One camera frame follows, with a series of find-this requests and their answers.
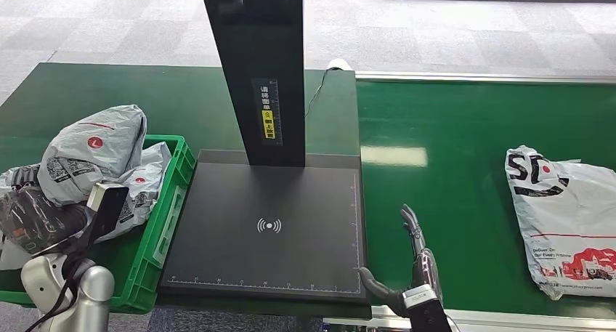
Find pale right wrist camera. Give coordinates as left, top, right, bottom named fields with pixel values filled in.
left=402, top=284, right=438, bottom=309

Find green plastic crate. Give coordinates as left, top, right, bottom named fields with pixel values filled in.
left=0, top=134, right=198, bottom=315

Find thin black cable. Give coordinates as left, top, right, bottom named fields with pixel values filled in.
left=304, top=69, right=331, bottom=119

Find grey package red city print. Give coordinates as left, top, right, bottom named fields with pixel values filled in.
left=0, top=141, right=173, bottom=272

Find silver conveyor side rail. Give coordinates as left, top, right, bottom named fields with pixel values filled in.
left=322, top=305, right=616, bottom=332
left=355, top=71, right=616, bottom=86

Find grey package red logo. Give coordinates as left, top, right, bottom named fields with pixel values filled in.
left=36, top=104, right=149, bottom=208

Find dark green table cover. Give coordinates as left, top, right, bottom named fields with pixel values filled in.
left=0, top=62, right=373, bottom=321

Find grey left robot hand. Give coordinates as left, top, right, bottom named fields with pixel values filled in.
left=0, top=168, right=92, bottom=255

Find black yellow instruction sticker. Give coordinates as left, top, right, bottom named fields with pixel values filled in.
left=251, top=78, right=283, bottom=147

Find small white round object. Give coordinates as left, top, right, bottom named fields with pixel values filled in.
left=327, top=58, right=355, bottom=73

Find green conveyor belt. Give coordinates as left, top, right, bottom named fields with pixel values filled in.
left=356, top=79, right=616, bottom=321

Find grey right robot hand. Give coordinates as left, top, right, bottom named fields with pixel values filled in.
left=357, top=203, right=442, bottom=317

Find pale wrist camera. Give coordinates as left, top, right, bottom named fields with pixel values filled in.
left=86, top=182, right=130, bottom=240
left=402, top=284, right=438, bottom=309

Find white package black letters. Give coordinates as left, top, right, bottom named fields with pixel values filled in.
left=504, top=145, right=616, bottom=301

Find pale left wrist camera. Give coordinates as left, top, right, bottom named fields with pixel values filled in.
left=86, top=182, right=130, bottom=240

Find black inbound scanner machine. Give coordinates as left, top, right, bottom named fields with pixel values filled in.
left=159, top=0, right=370, bottom=306

